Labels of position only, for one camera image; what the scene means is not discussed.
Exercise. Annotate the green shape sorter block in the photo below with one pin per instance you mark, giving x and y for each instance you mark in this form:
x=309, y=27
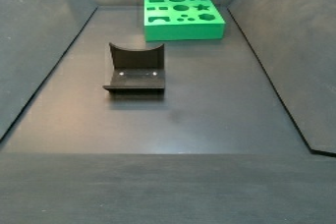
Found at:
x=181, y=20

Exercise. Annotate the black curved holder stand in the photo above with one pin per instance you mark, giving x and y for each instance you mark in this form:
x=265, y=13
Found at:
x=137, y=69

